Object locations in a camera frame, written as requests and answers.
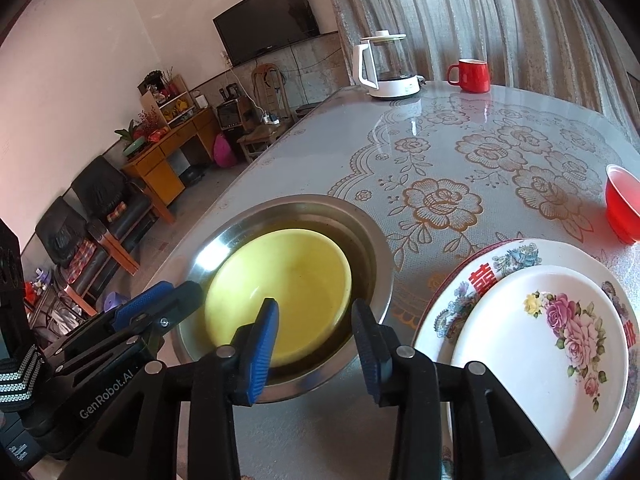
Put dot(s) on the purple plastic object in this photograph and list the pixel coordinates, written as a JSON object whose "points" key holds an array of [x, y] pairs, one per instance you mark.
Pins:
{"points": [[115, 302]]}

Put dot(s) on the stainless steel bowl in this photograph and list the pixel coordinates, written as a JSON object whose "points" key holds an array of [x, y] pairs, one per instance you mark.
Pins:
{"points": [[365, 270]]}

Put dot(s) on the yellow bowl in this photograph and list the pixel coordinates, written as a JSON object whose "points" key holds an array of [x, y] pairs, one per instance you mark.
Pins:
{"points": [[290, 280]]}

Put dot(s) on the plaid seat cushion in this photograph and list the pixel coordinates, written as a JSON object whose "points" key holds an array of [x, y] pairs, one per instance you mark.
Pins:
{"points": [[81, 260]]}

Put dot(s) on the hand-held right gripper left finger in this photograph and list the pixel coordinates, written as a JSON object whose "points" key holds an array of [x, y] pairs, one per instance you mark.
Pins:
{"points": [[262, 355]]}

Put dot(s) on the white glass electric kettle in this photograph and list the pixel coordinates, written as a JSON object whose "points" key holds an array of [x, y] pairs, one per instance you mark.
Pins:
{"points": [[395, 87]]}

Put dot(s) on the red mug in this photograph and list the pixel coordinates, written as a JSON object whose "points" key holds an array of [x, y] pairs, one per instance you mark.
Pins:
{"points": [[472, 76]]}

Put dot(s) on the wooden desk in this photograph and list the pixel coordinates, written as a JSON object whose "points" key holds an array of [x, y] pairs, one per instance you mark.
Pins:
{"points": [[160, 147]]}

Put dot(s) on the red bowl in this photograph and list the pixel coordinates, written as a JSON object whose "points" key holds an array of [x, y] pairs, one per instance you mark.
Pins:
{"points": [[625, 210]]}

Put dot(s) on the grey curtain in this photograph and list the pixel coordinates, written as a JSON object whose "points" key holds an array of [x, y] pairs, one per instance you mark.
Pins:
{"points": [[500, 15]]}

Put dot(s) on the white power strip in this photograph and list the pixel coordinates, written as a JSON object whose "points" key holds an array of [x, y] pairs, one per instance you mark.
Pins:
{"points": [[271, 120]]}

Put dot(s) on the black flat screen television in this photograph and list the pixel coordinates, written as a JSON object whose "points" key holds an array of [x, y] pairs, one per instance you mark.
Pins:
{"points": [[265, 22]]}

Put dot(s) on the purple flower pink rim plate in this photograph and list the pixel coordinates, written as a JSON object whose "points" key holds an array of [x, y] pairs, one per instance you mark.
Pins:
{"points": [[465, 259]]}

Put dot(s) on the small old television set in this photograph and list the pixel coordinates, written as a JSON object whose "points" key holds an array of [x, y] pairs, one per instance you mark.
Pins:
{"points": [[231, 115]]}

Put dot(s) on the small striped cushion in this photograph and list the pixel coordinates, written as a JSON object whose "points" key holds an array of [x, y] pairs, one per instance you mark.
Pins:
{"points": [[115, 211]]}

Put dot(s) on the wooden chair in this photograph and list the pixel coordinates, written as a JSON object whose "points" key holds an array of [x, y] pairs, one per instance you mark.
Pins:
{"points": [[272, 90]]}

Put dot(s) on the green potted plant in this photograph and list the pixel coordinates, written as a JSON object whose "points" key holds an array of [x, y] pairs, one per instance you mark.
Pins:
{"points": [[125, 132]]}

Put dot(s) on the pink bag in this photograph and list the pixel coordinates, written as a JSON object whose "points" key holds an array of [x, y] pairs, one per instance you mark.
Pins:
{"points": [[224, 152]]}

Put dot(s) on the black leather armchair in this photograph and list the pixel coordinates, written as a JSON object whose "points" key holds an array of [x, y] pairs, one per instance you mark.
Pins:
{"points": [[97, 187], [57, 230]]}

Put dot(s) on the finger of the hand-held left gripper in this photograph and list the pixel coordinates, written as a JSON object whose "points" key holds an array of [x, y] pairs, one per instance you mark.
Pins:
{"points": [[177, 305], [142, 300]]}

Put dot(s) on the wooden shelf with ornaments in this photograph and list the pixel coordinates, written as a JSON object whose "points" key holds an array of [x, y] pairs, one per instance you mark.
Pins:
{"points": [[167, 100]]}

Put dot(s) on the small pink rose plate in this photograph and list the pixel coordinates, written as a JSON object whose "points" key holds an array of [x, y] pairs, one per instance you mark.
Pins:
{"points": [[510, 340]]}

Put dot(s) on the floral lace tablecloth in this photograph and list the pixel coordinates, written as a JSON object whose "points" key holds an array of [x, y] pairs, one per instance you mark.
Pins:
{"points": [[500, 160]]}

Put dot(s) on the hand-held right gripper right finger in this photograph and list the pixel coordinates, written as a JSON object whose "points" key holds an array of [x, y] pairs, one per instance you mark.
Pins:
{"points": [[367, 355]]}

